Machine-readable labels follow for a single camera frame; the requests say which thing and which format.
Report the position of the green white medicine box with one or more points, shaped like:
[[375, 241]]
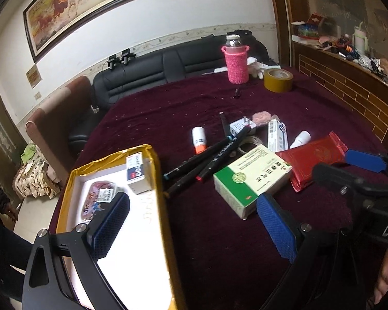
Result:
[[249, 180]]

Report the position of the thin black pen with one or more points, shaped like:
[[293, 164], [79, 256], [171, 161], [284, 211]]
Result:
[[223, 124]]

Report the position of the bottle in pink knit cover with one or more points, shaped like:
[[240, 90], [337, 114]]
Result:
[[235, 63]]

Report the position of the small framed wall sign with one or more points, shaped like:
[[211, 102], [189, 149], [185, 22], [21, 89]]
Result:
[[33, 76]]

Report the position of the black leather sofa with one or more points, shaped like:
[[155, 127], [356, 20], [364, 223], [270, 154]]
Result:
[[142, 74]]

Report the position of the printed blanket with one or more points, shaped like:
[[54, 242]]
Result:
[[35, 179]]

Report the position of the framed horse painting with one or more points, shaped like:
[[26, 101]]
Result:
[[84, 3]]

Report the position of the wooden door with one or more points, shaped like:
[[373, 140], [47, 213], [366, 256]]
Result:
[[0, 126]]

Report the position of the black marker teal tip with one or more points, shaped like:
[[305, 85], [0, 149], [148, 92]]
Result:
[[197, 158]]

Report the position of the black bag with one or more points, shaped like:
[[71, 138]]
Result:
[[257, 43]]

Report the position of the black marker red tip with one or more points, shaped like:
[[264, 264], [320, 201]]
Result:
[[224, 153]]

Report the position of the colourful printed tin box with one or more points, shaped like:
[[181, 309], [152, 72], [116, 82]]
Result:
[[307, 31]]

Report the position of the green cloth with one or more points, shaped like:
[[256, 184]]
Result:
[[28, 153]]

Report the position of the yellow cardboard box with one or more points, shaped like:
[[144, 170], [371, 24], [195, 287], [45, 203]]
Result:
[[142, 248]]

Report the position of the white plug charger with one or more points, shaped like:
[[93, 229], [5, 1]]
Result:
[[239, 126]]

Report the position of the white tall medicine box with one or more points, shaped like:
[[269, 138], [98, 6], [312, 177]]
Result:
[[277, 135]]

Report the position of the red box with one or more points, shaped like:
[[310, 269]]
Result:
[[315, 19]]

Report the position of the small white blue box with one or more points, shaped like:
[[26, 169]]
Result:
[[137, 172]]

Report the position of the white glue stick orange cap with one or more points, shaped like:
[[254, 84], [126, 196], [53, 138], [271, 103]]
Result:
[[199, 139]]

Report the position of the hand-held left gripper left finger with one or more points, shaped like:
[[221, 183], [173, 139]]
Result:
[[111, 222]]

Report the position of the white paper sheet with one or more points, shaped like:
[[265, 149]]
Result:
[[215, 71]]

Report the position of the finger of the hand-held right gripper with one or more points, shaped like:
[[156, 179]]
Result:
[[363, 160], [334, 176]]

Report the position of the red foil packet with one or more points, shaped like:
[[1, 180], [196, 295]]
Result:
[[310, 164]]

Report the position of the black clamp device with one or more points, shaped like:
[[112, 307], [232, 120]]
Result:
[[111, 62], [127, 56]]

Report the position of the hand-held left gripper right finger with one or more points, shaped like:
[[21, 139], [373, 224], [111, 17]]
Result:
[[276, 229]]

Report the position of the pink fluffy ball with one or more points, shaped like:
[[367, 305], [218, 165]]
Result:
[[263, 118]]

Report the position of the small black clip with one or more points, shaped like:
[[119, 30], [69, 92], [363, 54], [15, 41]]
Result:
[[237, 93]]

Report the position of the wooden cabinet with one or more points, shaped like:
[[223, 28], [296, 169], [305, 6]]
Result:
[[342, 80]]

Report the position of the white glove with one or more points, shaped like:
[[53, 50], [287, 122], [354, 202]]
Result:
[[257, 67]]

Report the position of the maroon table cloth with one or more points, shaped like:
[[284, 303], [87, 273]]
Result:
[[181, 103]]

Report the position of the clear tape roll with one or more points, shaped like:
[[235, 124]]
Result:
[[250, 141]]

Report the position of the brown armchair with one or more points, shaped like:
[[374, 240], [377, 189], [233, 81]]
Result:
[[61, 116]]

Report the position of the white wall socket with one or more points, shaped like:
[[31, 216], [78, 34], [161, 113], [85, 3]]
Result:
[[37, 96]]

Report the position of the small white plastic bottle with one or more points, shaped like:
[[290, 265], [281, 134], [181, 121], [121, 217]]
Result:
[[301, 139]]

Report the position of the yellow tape roll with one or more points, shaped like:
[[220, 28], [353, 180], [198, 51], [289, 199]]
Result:
[[278, 82]]

